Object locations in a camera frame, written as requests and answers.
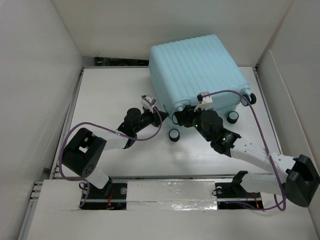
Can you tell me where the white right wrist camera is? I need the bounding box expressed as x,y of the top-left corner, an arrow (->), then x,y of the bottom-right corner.
194,92 -> 213,111

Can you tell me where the light blue hardshell suitcase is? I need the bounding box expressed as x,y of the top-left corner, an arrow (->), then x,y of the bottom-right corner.
148,34 -> 257,130

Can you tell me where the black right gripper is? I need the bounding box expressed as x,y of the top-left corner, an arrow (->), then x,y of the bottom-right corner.
173,104 -> 212,143

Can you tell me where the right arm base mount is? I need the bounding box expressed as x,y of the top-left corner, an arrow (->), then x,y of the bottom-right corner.
212,171 -> 264,210

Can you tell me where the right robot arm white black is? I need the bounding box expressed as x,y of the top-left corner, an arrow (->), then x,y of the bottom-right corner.
174,105 -> 320,208

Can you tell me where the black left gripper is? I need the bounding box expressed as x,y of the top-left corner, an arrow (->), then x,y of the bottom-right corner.
133,105 -> 166,134

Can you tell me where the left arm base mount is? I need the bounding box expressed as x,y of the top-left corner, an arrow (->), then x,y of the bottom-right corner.
78,179 -> 128,211

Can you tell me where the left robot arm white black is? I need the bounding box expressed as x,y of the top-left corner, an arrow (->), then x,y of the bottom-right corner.
58,107 -> 169,199

